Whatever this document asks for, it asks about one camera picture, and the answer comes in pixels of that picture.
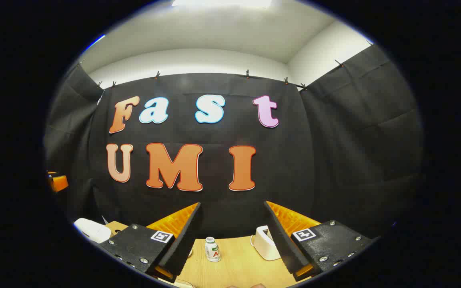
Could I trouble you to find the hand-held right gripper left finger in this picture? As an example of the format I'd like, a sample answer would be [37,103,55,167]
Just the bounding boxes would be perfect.
[99,202,202,282]

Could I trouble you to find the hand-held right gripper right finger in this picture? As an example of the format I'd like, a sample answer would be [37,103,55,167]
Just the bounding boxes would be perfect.
[263,201,379,282]

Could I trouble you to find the white rice cooker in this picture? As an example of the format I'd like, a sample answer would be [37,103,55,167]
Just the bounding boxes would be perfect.
[74,218,112,244]

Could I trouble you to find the white toaster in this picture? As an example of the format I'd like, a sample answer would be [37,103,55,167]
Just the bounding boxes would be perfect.
[253,225,281,261]

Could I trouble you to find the white drink bottle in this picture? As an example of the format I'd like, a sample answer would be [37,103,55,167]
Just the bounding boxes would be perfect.
[205,237,221,262]

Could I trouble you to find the ceiling light panel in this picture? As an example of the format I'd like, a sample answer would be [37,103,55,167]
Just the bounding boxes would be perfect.
[171,0,273,8]

